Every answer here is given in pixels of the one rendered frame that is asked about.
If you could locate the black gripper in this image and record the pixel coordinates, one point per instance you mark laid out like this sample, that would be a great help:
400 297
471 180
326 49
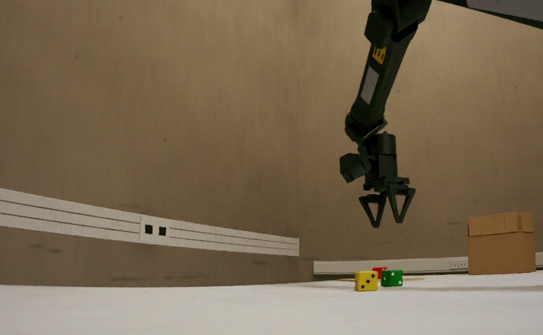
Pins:
389 187

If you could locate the yellow die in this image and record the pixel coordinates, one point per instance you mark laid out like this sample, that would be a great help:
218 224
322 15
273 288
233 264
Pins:
366 281

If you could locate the brown cardboard box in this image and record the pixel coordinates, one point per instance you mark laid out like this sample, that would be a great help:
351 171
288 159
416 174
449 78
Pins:
501 244

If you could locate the green die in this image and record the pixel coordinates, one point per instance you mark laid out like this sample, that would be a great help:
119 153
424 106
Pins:
391 278

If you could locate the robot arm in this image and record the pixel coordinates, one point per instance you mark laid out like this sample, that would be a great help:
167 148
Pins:
394 23

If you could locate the red die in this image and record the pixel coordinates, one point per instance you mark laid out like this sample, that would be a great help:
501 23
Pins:
379 269

